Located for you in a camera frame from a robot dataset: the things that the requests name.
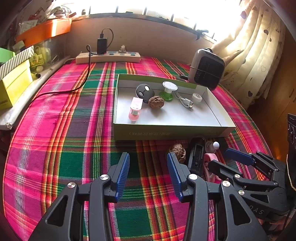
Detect black rectangular device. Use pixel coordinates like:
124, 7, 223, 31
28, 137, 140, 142
187, 137, 205, 177

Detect brown walnut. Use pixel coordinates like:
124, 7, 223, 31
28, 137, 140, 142
169, 144, 186, 164
148, 96, 165, 109

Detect green white cable spool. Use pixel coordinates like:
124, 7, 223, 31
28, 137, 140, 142
159, 81, 178, 101

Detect pink cable winder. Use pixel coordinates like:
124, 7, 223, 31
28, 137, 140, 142
128, 97, 143, 123

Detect black oval remote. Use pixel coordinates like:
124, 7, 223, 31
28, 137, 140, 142
135, 84, 154, 103

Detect green white cardboard box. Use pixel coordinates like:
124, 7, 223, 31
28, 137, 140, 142
113, 74, 235, 141

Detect grey portable heater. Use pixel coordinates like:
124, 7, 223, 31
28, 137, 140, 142
188, 48, 226, 90

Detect cream heart curtain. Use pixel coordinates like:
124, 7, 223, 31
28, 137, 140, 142
212, 1, 286, 109

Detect yellow green shoebox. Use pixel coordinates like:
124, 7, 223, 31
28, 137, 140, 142
0, 60, 33, 110

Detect yellow toy figure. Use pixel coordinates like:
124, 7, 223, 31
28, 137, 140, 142
29, 46, 51, 73

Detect beige power strip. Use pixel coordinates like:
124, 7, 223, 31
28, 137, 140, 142
75, 51, 141, 64

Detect beige plug on strip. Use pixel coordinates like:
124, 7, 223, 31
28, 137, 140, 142
118, 45, 127, 54

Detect green box lid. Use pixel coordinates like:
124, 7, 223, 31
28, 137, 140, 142
0, 48, 15, 66

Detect black charger adapter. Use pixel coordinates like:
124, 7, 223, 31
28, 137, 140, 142
97, 38, 107, 55

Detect orange storage box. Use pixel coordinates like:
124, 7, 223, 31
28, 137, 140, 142
16, 18, 72, 47

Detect black charger cable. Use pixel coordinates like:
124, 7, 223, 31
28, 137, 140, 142
32, 27, 115, 100

